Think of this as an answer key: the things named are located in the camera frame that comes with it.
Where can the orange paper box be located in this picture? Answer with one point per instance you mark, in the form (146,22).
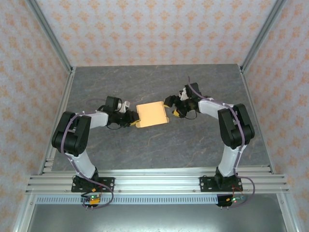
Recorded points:
(152,113)

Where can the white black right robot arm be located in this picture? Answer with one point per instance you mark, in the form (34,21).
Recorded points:
(231,159)

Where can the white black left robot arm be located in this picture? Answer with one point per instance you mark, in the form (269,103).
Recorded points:
(82,164)

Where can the aluminium extrusion base beam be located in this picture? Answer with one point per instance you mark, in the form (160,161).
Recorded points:
(157,183)

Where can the left connector board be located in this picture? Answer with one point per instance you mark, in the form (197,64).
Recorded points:
(93,199)

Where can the connector board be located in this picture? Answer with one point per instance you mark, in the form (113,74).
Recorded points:
(235,199)
(93,199)

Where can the grey metal sheet panel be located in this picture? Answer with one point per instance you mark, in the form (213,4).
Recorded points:
(154,220)

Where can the right connector board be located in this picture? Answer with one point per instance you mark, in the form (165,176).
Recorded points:
(235,199)

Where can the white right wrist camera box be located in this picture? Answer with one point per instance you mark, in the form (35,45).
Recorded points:
(184,93)

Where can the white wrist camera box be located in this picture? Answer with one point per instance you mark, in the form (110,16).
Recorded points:
(184,93)
(125,106)

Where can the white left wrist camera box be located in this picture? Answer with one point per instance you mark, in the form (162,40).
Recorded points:
(125,106)

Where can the aluminium table side rail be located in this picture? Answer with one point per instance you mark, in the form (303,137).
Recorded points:
(65,96)
(253,108)

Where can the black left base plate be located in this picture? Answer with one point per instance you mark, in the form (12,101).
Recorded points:
(108,183)

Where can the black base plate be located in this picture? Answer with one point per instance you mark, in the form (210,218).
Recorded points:
(205,183)
(108,183)

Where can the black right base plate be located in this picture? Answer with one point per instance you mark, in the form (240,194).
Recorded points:
(205,183)

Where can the aluminium frame post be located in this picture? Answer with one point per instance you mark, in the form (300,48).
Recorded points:
(287,213)
(52,36)
(23,213)
(261,36)

